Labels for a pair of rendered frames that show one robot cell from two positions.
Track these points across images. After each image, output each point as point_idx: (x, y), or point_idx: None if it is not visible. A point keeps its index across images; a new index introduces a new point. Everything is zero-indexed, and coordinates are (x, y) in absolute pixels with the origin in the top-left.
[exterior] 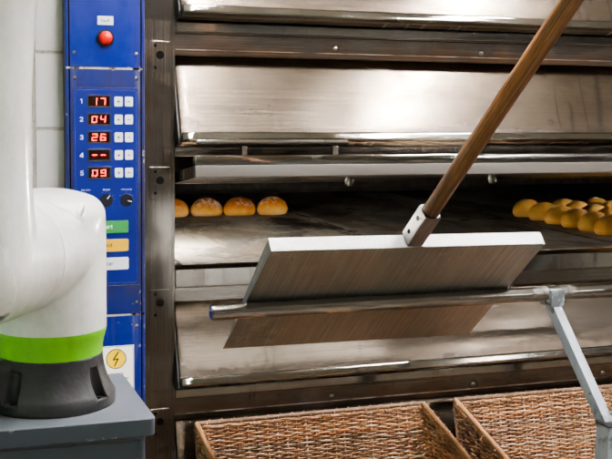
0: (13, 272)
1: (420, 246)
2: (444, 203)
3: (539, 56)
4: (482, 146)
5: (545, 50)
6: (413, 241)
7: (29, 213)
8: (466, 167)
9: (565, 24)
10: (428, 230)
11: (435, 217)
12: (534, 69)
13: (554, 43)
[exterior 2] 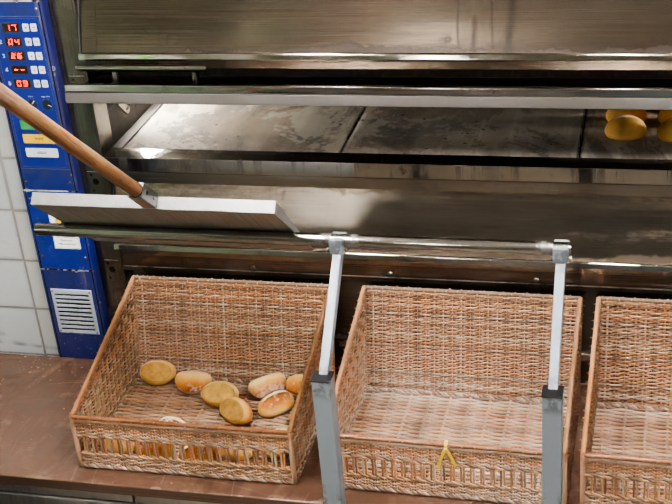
0: None
1: (154, 208)
2: (128, 191)
3: (44, 135)
4: (95, 169)
5: (42, 133)
6: (142, 206)
7: None
8: (105, 177)
9: (30, 123)
10: (143, 202)
11: (136, 196)
12: (54, 140)
13: (43, 130)
